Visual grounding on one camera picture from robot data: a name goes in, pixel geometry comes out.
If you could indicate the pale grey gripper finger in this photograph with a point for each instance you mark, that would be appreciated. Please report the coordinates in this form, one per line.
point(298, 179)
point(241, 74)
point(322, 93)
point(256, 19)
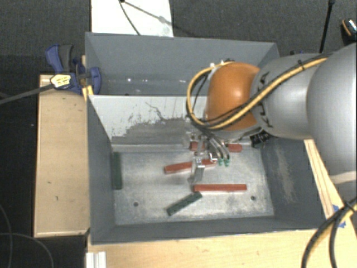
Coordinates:
point(199, 173)
point(192, 174)

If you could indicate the red-brown flat block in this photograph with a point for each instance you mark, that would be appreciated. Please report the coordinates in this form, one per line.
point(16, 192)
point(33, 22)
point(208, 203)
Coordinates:
point(235, 148)
point(220, 187)
point(178, 167)

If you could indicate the dark green flat block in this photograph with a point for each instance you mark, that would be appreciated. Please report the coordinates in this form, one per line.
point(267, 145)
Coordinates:
point(117, 170)
point(184, 203)

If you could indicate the grey metal bin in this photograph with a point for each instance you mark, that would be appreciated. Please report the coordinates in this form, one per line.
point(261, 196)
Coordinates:
point(156, 177)

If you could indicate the pale wood board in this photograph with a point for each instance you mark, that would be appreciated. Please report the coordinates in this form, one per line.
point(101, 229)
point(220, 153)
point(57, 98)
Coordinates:
point(61, 163)

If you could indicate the black cylinder on white bracket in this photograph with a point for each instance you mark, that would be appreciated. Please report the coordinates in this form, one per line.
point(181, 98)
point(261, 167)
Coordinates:
point(259, 140)

